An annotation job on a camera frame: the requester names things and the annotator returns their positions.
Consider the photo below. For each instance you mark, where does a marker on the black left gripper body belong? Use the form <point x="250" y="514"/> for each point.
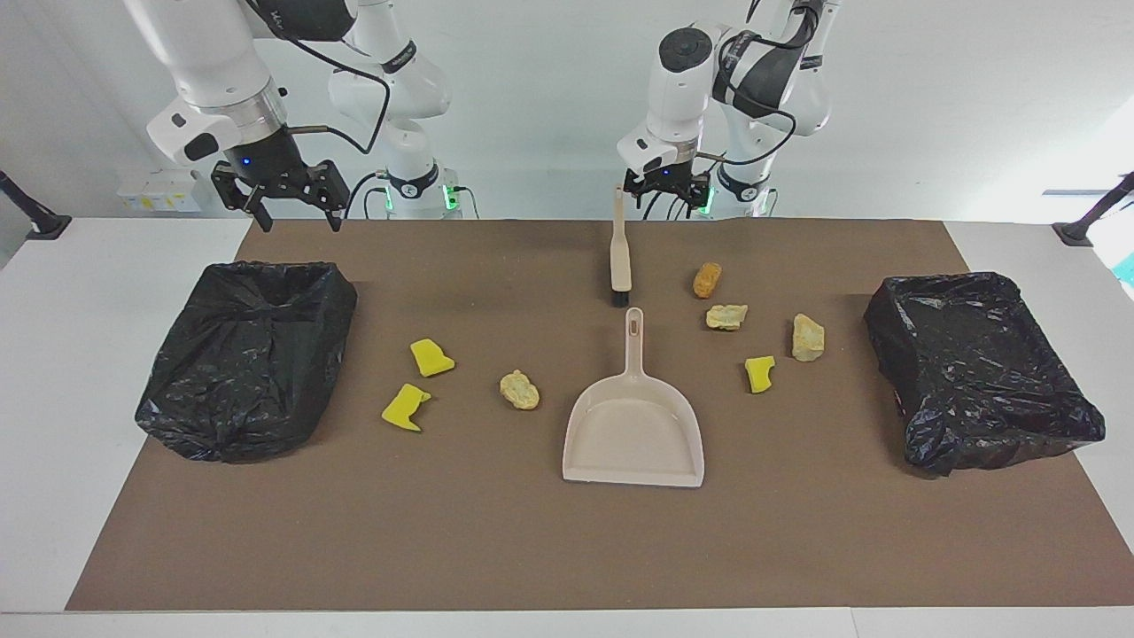
<point x="669" y="182"/>

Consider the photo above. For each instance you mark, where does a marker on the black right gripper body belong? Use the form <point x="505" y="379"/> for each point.
<point x="275" y="168"/>

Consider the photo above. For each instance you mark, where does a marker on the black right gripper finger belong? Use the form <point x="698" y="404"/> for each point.
<point x="334" y="219"/>
<point x="261" y="213"/>

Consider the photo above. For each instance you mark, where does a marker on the beige brush with black bristles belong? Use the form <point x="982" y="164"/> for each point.
<point x="620" y="257"/>

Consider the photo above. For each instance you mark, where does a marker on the brown oval bread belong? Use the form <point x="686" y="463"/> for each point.
<point x="707" y="279"/>

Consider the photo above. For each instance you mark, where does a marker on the small pale bread piece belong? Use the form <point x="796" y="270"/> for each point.
<point x="726" y="316"/>

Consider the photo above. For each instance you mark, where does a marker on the striped croissant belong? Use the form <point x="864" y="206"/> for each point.
<point x="807" y="338"/>

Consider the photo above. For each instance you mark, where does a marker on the yellow sponge piece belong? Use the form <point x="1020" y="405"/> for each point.
<point x="431" y="357"/>
<point x="759" y="374"/>
<point x="403" y="409"/>

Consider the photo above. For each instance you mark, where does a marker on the pale round bread lump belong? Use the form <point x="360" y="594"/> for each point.
<point x="519" y="390"/>

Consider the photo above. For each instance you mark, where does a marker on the beige plastic dustpan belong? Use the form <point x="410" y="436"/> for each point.
<point x="633" y="434"/>

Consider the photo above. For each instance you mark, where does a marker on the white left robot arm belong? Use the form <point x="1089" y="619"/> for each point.
<point x="682" y="97"/>

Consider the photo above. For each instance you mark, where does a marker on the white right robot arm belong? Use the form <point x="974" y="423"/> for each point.
<point x="390" y="89"/>

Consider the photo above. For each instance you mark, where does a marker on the tall bin with black bag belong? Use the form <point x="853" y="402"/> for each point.
<point x="248" y="354"/>

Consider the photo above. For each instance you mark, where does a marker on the low bin with black bag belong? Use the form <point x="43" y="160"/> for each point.
<point x="974" y="372"/>

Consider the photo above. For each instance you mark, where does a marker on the white box with yellow labels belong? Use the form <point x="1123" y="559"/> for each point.
<point x="155" y="195"/>

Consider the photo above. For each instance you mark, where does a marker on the brown table mat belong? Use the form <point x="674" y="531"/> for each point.
<point x="532" y="549"/>

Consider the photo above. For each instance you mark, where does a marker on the teal object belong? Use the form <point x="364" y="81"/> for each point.
<point x="1127" y="270"/>

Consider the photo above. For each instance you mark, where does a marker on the black camera stand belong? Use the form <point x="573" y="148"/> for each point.
<point x="35" y="217"/>
<point x="1085" y="226"/>

